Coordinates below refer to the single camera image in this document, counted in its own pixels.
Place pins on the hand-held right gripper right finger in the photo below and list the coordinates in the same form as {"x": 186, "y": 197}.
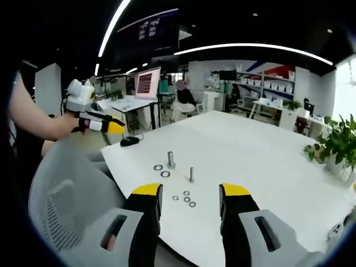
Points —
{"x": 236, "y": 208}

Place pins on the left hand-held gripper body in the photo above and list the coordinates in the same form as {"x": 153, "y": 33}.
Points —
{"x": 79, "y": 96}

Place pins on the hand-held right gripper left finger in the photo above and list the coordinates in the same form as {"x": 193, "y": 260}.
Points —
{"x": 144, "y": 205}

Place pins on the small steel washer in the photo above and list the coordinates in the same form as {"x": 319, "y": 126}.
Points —
{"x": 183, "y": 193}
{"x": 184, "y": 199}
{"x": 190, "y": 204}
{"x": 173, "y": 198}

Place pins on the large steel washer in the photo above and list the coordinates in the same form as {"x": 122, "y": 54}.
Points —
{"x": 155, "y": 167}
{"x": 162, "y": 174}

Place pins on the large threaded stud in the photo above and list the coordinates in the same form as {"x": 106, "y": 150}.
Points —
{"x": 171, "y": 160}

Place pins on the small threaded stud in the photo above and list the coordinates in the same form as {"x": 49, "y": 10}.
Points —
{"x": 191, "y": 174}

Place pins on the small green desk plant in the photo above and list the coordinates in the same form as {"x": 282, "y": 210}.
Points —
{"x": 115, "y": 94}
{"x": 292, "y": 104}

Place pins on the white office desk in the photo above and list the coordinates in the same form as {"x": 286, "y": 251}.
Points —
{"x": 128, "y": 104}

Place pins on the black computer mouse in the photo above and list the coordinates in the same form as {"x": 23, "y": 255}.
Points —
{"x": 128, "y": 142}

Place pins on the computer monitor with pink screen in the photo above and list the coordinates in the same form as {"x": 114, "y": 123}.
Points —
{"x": 147, "y": 83}

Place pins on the curved ceiling light strip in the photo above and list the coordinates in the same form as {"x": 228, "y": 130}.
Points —
{"x": 250, "y": 45}
{"x": 111, "y": 30}

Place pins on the person's dark shirt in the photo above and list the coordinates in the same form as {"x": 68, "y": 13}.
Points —
{"x": 26, "y": 155}

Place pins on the grey mesh office chair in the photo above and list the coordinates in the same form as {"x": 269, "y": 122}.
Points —
{"x": 64, "y": 194}

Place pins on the white side table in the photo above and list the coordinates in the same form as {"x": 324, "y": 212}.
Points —
{"x": 265, "y": 103}

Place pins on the green potted plant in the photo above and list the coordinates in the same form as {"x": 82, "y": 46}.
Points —
{"x": 339, "y": 142}

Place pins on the shelving with white bins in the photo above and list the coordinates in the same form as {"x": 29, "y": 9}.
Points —
{"x": 269, "y": 83}

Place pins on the black monitor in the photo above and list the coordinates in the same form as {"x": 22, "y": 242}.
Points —
{"x": 227, "y": 75}

